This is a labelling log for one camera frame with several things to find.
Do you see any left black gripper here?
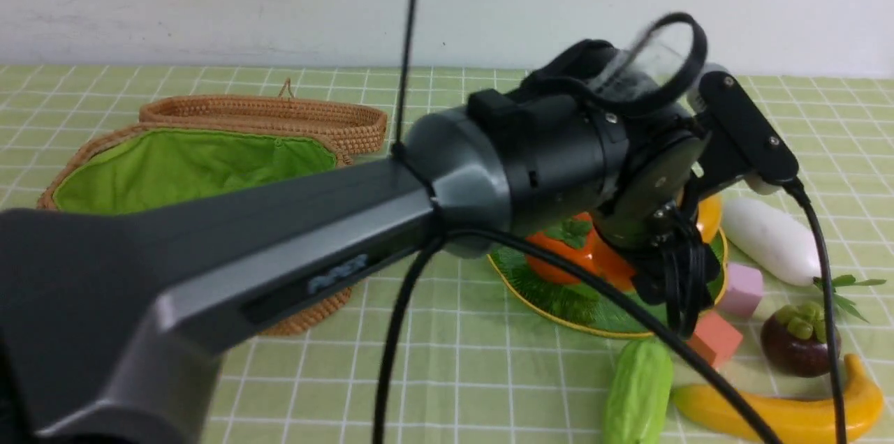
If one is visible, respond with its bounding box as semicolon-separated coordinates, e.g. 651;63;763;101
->
592;133;722;340

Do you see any orange mango toy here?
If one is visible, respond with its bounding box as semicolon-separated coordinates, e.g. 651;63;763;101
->
590;194;724;293

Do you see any orange persimmon toy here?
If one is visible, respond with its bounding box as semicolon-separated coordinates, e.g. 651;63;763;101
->
525;212;597;286

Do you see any green bitter gourd toy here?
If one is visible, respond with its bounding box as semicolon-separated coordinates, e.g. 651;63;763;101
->
601;338;674;443

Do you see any purple mangosteen toy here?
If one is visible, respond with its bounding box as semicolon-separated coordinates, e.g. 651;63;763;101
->
760;302;831;378

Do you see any yellow banana toy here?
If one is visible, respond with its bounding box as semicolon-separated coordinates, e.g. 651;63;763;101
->
670;354;885;443

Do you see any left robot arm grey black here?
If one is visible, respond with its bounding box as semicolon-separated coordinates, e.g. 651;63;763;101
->
2;31;716;443

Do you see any pink foam cube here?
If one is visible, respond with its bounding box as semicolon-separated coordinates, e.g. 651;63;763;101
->
717;262;764;319

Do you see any salmon red foam cube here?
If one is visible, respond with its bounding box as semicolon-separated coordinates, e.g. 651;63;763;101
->
687;311;743;370

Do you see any green glass leaf plate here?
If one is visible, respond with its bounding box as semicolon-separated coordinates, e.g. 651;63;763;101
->
487;224;728;340

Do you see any white radish toy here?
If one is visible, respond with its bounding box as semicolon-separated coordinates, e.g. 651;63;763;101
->
721;197;821;287

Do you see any green checkered tablecloth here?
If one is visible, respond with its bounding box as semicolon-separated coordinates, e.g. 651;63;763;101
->
1;65;893;443

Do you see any woven wicker basket lid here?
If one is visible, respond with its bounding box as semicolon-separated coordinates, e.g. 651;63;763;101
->
138;80;388;155

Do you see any woven wicker basket green lining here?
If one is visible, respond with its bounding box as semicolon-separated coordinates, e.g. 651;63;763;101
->
36;122;353;214

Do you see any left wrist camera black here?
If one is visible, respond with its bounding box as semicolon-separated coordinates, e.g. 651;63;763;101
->
687;63;800;199

